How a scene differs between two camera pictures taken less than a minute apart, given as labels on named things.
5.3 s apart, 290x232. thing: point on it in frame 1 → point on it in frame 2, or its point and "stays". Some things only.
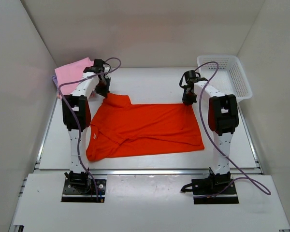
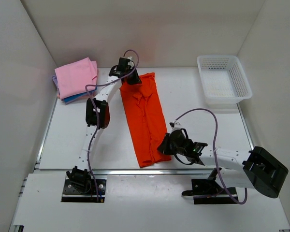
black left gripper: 102,87 → 133,77
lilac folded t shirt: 54,78 stays
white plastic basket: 225,74 stays
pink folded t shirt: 71,72 stays
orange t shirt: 119,125 → 145,118
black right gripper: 189,97 → 164,145
